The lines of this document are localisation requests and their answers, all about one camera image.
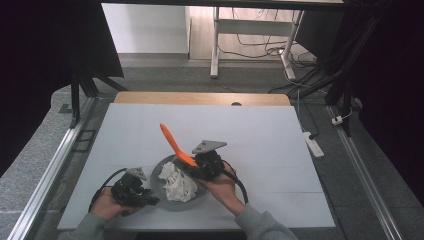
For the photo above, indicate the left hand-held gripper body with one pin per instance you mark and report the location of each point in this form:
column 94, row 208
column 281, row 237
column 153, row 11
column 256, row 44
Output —
column 128, row 191

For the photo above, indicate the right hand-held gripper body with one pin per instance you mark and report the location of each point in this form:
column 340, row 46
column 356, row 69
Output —
column 210, row 165

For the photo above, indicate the grey dustpan with orange edge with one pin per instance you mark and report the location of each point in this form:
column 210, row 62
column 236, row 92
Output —
column 158, row 186

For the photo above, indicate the pile of white paper scraps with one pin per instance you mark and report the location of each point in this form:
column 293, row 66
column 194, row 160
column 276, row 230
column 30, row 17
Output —
column 178, row 185

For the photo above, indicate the person's left hand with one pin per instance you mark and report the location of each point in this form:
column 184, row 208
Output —
column 106, row 205

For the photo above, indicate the person's right hand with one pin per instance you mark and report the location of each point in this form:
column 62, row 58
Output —
column 223, row 190

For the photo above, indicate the light wooden table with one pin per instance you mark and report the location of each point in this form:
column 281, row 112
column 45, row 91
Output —
column 186, row 98

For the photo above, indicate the white power strip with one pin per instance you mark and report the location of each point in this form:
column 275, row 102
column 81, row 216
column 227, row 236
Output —
column 313, row 144

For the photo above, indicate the black metal stand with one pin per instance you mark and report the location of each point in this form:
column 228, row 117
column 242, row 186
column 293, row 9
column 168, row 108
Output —
column 76, row 100
column 343, row 93

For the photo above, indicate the small white plug adapter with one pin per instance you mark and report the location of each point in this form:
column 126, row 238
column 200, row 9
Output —
column 337, row 120

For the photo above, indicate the black curtain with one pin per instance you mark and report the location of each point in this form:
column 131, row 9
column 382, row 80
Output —
column 36, row 60
column 390, row 83

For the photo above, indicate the aluminium rail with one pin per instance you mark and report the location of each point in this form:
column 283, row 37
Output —
column 366, row 176
column 50, row 173

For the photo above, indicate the white metal desk frame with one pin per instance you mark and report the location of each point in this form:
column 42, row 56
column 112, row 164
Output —
column 216, row 43

